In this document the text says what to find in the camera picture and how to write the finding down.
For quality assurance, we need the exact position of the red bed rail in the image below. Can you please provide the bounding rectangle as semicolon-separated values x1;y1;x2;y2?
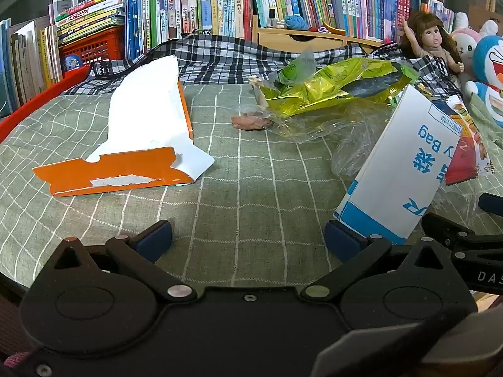
0;66;92;142

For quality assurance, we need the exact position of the black white plaid cloth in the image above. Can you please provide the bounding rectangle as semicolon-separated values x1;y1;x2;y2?
90;33;452;87

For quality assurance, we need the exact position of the long shelf row of colourful books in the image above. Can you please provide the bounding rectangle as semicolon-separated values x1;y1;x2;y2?
247;0;445;42

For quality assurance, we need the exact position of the row of pale worn books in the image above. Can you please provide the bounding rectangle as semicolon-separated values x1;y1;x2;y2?
0;18;64;118

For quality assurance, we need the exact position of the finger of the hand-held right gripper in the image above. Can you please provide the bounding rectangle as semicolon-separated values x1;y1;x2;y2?
422;212;478;250
477;193;503;215

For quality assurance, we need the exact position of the orange white torn carton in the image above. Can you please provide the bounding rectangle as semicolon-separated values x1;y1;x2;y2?
32;55;215;197

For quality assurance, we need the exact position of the green clear plastic wrapper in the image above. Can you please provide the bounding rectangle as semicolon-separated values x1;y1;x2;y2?
277;49;321;87

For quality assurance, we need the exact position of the brown haired doll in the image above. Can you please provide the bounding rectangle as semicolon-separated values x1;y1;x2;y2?
400;11;466;73

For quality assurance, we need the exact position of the brown cardboard piece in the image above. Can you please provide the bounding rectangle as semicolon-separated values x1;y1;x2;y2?
467;0;503;34

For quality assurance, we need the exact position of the white blue paper box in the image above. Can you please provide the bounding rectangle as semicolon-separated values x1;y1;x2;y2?
333;84;461;245

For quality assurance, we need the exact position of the flat stack of books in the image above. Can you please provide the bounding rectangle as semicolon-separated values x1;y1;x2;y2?
49;0;126;46

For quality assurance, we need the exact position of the wooden drawer box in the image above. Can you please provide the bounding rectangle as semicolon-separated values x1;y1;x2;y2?
251;15;384;52

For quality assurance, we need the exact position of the blue yarn ball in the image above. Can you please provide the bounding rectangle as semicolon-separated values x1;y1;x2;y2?
284;15;309;31

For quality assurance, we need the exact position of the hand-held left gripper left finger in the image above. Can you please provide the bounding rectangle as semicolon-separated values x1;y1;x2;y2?
49;220;198;303

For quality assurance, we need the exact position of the clear plastic bag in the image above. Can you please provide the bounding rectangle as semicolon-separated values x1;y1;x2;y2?
271;102;397;177

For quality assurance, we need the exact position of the pink bunny plush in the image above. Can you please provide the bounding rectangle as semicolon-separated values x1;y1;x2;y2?
450;19;500;83

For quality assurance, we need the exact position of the brown crumpled scrap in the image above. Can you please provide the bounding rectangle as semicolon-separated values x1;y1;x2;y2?
231;113;276;131

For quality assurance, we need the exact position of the red plastic crate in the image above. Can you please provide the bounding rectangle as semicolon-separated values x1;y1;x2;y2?
59;25;126;73

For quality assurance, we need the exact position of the row of tall blue green books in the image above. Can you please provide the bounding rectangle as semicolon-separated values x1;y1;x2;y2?
126;0;252;53

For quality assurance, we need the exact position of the red snack packet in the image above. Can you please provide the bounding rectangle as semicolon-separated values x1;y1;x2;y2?
430;94;496;185

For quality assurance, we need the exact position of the yellow green foil wrapper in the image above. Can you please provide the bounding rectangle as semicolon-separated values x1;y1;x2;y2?
261;57;419;118

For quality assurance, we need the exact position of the blue cat plush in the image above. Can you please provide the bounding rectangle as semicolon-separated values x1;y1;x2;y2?
465;35;503;128

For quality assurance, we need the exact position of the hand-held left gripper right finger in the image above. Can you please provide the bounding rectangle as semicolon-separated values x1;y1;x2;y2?
301;220;458;303

